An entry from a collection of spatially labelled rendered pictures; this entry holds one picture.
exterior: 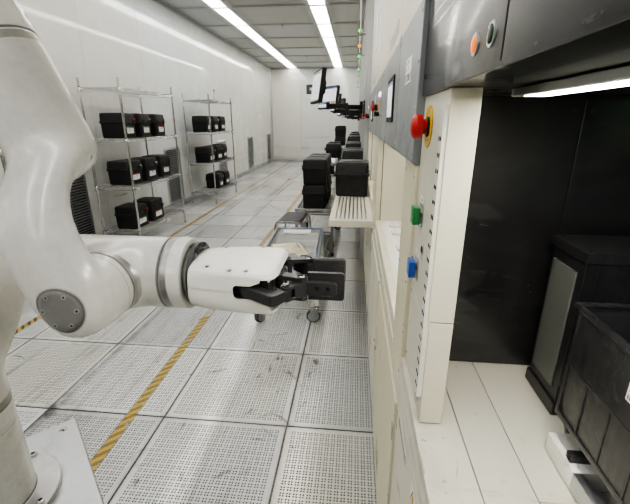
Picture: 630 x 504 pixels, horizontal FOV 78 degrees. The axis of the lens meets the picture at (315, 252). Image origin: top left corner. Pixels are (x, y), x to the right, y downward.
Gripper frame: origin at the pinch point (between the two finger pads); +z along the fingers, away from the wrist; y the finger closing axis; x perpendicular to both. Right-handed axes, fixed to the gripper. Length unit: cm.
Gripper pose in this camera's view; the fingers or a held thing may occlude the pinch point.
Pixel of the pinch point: (328, 278)
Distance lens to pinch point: 45.3
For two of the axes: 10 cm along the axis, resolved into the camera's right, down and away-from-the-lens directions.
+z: 10.0, 0.3, -0.9
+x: 0.0, -9.5, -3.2
